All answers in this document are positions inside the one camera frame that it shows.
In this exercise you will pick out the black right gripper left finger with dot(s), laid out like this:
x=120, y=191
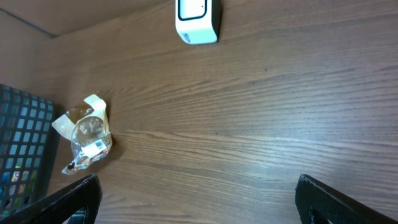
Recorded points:
x=78, y=202

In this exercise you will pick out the grey plastic mesh basket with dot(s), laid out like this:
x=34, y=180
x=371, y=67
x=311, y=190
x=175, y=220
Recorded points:
x=28, y=145

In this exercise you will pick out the white barcode scanner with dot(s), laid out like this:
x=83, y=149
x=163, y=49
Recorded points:
x=198, y=21

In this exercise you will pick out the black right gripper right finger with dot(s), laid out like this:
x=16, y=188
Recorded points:
x=317, y=202

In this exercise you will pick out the beige clear pastry bag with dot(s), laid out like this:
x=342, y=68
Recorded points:
x=86, y=126

